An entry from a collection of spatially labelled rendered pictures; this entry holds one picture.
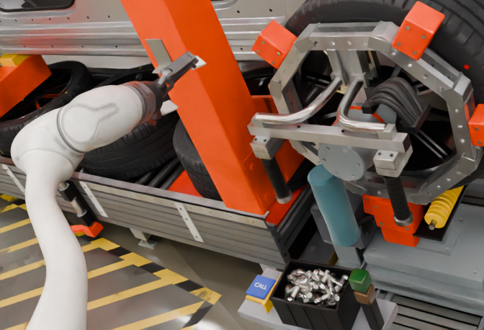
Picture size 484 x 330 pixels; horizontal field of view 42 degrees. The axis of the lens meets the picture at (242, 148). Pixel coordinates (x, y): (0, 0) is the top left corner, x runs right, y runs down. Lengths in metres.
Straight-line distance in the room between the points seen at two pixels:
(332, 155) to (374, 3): 0.38
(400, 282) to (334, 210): 0.49
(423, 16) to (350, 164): 0.39
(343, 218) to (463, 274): 0.46
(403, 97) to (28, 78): 2.60
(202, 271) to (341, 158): 1.30
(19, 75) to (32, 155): 2.40
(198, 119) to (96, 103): 0.72
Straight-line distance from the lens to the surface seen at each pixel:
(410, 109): 1.42
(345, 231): 1.84
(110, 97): 1.19
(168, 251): 2.91
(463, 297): 2.11
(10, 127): 3.49
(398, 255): 2.17
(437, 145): 1.77
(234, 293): 2.58
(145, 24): 1.73
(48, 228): 1.12
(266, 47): 1.66
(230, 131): 1.84
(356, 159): 1.54
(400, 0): 1.52
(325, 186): 1.72
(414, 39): 1.44
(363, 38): 1.50
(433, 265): 2.12
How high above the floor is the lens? 1.83
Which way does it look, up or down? 34 degrees down
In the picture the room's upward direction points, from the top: 25 degrees counter-clockwise
